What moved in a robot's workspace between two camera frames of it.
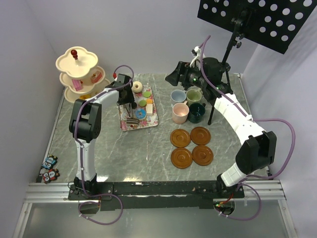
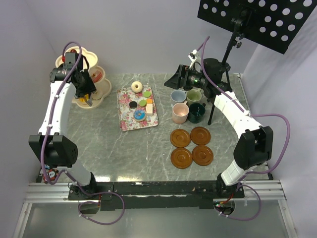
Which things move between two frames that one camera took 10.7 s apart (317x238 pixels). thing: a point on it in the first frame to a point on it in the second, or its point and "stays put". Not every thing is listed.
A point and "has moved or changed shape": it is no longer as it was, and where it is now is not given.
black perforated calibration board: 273,24 stays put
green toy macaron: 142,103 stays put
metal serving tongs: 129,115 has moved or changed shape
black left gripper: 130,98 to 90,87
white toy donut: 136,87 stays put
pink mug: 180,112 stays put
